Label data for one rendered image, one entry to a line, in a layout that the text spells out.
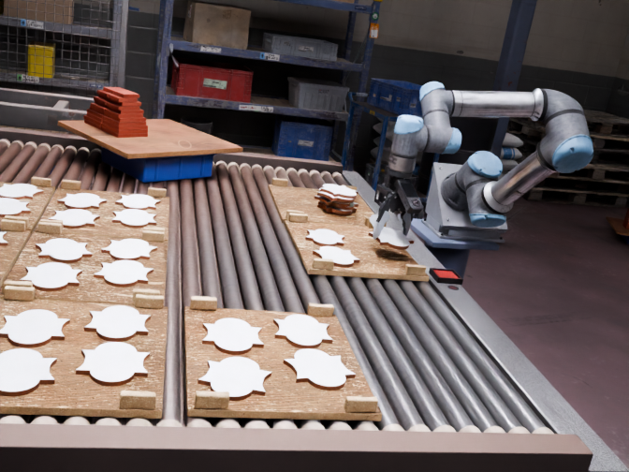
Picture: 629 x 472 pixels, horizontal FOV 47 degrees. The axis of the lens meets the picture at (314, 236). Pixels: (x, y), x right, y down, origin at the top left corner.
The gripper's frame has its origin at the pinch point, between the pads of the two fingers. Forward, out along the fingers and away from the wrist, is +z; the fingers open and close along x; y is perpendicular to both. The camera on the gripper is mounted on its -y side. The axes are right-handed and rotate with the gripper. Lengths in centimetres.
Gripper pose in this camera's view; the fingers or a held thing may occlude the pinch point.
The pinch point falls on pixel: (391, 237)
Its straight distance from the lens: 211.8
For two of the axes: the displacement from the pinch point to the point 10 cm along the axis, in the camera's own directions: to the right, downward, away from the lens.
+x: -8.8, 0.4, -4.7
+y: -4.5, -3.8, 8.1
